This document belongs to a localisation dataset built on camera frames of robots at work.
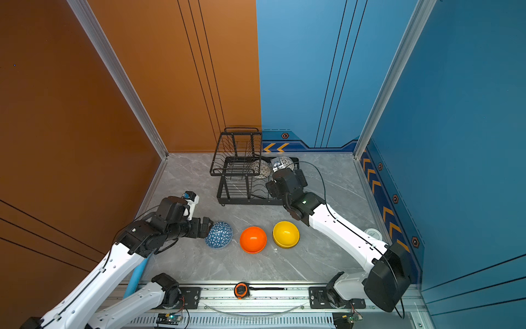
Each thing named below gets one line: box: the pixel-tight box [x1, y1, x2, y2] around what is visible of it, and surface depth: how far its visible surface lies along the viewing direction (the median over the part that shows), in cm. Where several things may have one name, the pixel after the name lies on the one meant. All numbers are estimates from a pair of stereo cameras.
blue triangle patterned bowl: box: [204, 221, 234, 249], surface depth 89 cm
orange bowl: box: [239, 225, 268, 255], surface depth 86 cm
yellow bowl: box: [272, 220, 300, 249], surface depth 86 cm
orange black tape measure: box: [234, 281, 250, 300], surface depth 75 cm
